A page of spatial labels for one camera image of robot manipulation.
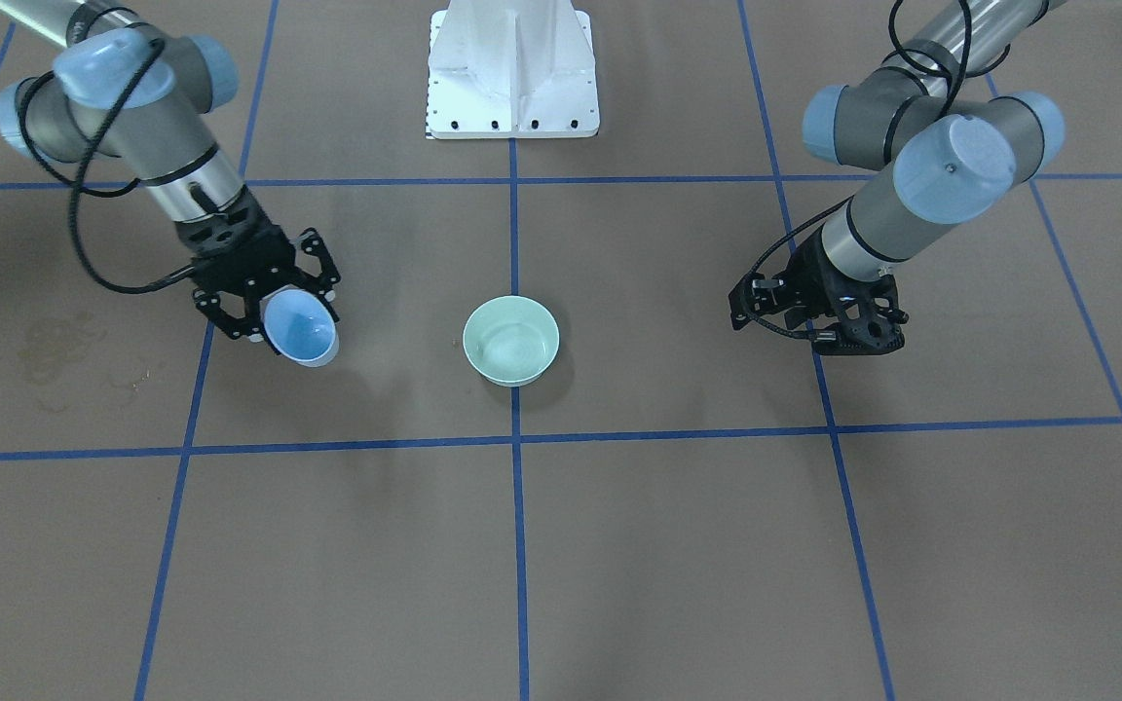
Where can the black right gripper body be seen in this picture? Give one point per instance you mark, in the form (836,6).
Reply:
(264,255)

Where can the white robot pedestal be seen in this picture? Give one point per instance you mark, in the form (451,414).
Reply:
(511,70)

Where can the light green ceramic bowl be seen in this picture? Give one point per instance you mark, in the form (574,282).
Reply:
(511,340)

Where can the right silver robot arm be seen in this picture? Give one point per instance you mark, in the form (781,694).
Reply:
(122,110)

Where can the light blue plastic cup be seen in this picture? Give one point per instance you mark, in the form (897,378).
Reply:
(301,327)

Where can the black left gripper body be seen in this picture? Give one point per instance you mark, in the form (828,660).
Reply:
(807,276)

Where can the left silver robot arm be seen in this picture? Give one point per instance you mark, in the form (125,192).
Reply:
(935,162)

